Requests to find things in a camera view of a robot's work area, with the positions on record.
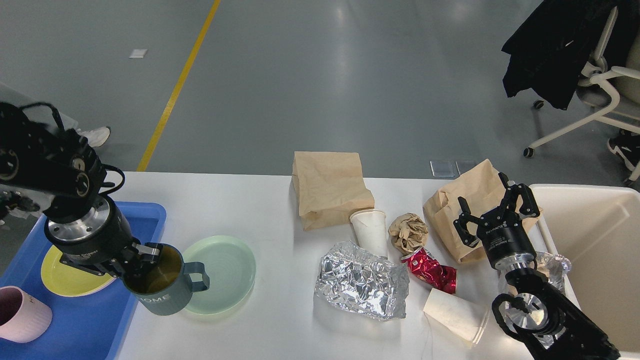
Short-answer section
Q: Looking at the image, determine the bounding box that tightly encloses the upright white paper cup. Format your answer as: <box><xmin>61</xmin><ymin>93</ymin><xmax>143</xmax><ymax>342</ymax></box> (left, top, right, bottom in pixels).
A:
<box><xmin>349</xmin><ymin>209</ymin><xmax>388</xmax><ymax>259</ymax></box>

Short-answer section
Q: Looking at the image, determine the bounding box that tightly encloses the yellow plate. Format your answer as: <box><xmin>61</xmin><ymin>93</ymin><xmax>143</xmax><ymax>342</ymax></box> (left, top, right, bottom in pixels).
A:
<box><xmin>40</xmin><ymin>245</ymin><xmax>115</xmax><ymax>297</ymax></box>

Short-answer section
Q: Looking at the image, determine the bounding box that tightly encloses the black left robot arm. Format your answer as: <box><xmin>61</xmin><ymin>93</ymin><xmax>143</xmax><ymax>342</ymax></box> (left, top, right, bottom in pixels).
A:
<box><xmin>0</xmin><ymin>102</ymin><xmax>162</xmax><ymax>278</ymax></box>

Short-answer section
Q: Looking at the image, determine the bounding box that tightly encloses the green plate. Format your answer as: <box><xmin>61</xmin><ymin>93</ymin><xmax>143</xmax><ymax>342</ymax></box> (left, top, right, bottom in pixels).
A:
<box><xmin>183</xmin><ymin>235</ymin><xmax>256</xmax><ymax>315</ymax></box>

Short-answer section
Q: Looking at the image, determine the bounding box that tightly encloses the blue plastic tray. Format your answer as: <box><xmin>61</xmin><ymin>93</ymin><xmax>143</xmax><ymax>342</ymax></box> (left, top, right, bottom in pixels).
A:
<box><xmin>0</xmin><ymin>216</ymin><xmax>138</xmax><ymax>360</ymax></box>

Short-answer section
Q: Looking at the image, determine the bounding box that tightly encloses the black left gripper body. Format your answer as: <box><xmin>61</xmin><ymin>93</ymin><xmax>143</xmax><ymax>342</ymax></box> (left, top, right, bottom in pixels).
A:
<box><xmin>44</xmin><ymin>196</ymin><xmax>140</xmax><ymax>275</ymax></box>

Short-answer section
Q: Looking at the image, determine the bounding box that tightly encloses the flat brown paper bag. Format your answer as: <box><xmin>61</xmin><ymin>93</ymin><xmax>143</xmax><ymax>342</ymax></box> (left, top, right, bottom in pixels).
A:
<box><xmin>292</xmin><ymin>151</ymin><xmax>375</xmax><ymax>231</ymax></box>

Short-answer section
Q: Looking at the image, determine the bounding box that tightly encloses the person in white sneakers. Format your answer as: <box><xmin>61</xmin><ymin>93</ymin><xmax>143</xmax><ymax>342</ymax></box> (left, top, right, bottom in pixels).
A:
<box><xmin>0</xmin><ymin>82</ymin><xmax>112</xmax><ymax>221</ymax></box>

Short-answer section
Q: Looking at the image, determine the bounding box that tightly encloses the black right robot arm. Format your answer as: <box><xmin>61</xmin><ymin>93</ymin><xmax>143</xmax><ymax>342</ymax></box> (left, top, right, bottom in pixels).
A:
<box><xmin>454</xmin><ymin>173</ymin><xmax>621</xmax><ymax>360</ymax></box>

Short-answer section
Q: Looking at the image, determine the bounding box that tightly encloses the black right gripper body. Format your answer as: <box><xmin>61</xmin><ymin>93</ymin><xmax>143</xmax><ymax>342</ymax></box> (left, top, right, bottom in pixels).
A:
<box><xmin>476</xmin><ymin>209</ymin><xmax>536</xmax><ymax>270</ymax></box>

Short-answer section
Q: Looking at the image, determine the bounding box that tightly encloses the foil with brown paper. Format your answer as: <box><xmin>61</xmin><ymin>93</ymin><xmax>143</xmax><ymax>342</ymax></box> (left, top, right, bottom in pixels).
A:
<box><xmin>497</xmin><ymin>251</ymin><xmax>573</xmax><ymax>351</ymax></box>

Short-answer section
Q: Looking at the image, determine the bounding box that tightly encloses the lying white paper cup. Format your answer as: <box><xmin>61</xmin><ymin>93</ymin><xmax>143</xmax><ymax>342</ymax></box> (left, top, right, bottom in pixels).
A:
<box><xmin>423</xmin><ymin>288</ymin><xmax>489</xmax><ymax>346</ymax></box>

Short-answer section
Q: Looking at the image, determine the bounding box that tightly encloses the beige plastic bin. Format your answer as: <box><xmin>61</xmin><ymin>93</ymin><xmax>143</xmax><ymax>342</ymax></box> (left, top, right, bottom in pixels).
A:
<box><xmin>531</xmin><ymin>184</ymin><xmax>640</xmax><ymax>360</ymax></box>

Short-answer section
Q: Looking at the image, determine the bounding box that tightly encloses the crushed red can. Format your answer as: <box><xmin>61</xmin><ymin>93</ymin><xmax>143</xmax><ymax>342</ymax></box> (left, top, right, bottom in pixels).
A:
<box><xmin>400</xmin><ymin>247</ymin><xmax>458</xmax><ymax>295</ymax></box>

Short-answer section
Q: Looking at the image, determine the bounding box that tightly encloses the white office chair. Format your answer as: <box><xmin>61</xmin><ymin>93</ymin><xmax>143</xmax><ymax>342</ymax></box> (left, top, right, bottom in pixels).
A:
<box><xmin>522</xmin><ymin>7</ymin><xmax>640</xmax><ymax>158</ymax></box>

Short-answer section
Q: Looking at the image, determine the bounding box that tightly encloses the crumpled brown paper ball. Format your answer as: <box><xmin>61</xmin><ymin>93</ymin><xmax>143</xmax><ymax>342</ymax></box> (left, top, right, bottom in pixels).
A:
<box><xmin>388</xmin><ymin>213</ymin><xmax>429</xmax><ymax>256</ymax></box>

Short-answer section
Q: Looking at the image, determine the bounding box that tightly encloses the crumpled aluminium foil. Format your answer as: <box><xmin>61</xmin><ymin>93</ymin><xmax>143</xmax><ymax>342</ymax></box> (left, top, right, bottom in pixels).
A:
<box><xmin>314</xmin><ymin>241</ymin><xmax>410</xmax><ymax>321</ymax></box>

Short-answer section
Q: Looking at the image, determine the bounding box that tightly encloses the pink mug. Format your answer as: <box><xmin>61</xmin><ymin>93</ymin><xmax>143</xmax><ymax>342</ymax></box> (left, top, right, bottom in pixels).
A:
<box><xmin>0</xmin><ymin>285</ymin><xmax>53</xmax><ymax>344</ymax></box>

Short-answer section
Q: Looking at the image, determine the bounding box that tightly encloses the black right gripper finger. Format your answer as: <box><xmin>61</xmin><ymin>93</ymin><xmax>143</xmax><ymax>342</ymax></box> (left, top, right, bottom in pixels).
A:
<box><xmin>497</xmin><ymin>172</ymin><xmax>541</xmax><ymax>221</ymax></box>
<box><xmin>453</xmin><ymin>197</ymin><xmax>482</xmax><ymax>248</ymax></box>

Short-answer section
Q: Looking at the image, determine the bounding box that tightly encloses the dark teal mug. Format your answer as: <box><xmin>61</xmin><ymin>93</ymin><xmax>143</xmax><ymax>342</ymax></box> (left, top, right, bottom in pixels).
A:
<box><xmin>122</xmin><ymin>243</ymin><xmax>210</xmax><ymax>316</ymax></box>

